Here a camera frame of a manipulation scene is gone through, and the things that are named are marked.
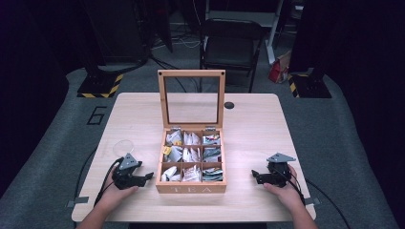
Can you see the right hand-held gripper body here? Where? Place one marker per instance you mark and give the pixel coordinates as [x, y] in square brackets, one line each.
[280, 168]

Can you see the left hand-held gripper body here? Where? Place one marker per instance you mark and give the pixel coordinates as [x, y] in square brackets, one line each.
[128, 162]

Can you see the person's left hand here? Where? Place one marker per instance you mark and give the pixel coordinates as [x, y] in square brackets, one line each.
[115, 194]

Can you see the person's right hand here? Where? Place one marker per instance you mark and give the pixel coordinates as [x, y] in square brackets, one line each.
[286, 194]

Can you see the clear glass cup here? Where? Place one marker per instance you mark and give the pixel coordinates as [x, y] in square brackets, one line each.
[123, 148]

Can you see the grey tape piece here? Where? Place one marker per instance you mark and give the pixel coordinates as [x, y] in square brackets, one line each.
[77, 201]
[312, 201]

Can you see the group of assorted tea bags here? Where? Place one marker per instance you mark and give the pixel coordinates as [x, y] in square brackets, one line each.
[191, 156]

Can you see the wooden tea box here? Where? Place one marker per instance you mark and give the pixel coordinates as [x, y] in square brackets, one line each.
[191, 133]

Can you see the black round table grommet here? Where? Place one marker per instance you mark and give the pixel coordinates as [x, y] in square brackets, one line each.
[229, 105]

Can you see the stand base yellow black stripes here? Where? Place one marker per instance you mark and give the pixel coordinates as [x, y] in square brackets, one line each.
[308, 86]
[102, 86]

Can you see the red paper bag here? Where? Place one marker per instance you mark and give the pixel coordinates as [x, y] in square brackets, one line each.
[279, 70]

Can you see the black folding chair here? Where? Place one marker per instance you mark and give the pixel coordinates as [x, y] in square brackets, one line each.
[230, 47]

